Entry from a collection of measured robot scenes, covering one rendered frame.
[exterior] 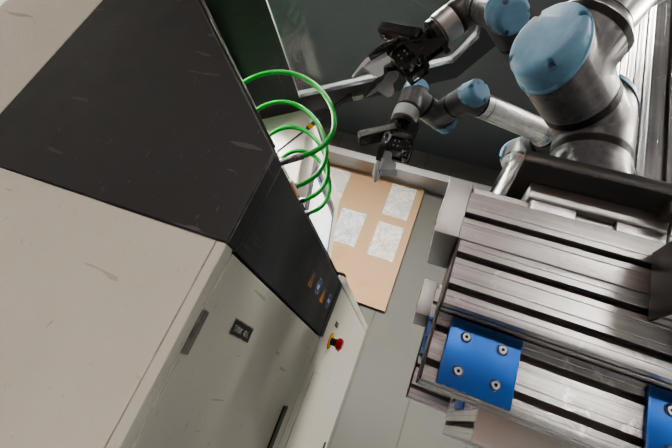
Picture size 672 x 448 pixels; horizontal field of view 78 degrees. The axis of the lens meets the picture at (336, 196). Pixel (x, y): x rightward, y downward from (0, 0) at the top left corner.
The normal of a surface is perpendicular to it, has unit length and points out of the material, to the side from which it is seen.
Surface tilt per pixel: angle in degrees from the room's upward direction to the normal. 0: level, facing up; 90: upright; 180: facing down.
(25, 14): 90
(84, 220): 90
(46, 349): 90
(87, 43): 90
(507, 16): 134
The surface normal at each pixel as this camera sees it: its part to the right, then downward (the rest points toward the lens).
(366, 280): -0.11, -0.47
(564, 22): -0.75, -0.43
